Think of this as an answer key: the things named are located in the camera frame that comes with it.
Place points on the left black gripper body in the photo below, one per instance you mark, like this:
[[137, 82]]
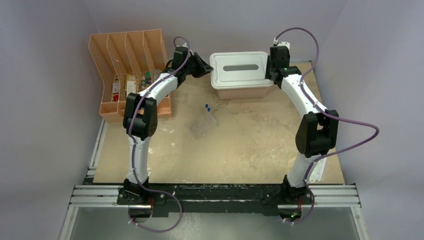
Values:
[[194, 67]]

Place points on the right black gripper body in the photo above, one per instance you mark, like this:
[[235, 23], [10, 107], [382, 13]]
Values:
[[270, 67]]

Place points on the clear plastic well plate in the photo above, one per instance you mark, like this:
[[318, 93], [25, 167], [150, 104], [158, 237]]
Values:
[[202, 124]]

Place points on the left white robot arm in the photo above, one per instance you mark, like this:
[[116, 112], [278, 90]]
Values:
[[141, 116]]

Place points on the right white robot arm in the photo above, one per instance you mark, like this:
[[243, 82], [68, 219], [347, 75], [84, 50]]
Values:
[[317, 131]]

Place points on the pink plastic bin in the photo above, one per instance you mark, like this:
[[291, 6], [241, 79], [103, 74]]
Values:
[[243, 93]]

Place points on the colourful items in organizer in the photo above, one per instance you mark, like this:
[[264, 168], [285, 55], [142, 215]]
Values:
[[149, 77]]

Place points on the white red box in organizer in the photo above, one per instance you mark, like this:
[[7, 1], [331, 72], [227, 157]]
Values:
[[130, 85]]

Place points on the peach slotted file organizer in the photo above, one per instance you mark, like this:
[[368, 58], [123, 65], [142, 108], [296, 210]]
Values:
[[121, 53]]

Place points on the white instruction sheet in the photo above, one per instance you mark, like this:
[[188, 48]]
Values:
[[317, 174]]

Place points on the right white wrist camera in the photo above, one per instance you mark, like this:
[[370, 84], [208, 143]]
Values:
[[278, 43]]

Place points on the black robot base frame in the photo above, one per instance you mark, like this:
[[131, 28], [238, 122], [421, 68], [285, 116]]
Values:
[[277, 199]]

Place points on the aluminium rail frame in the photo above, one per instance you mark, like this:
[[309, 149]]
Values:
[[100, 195]]

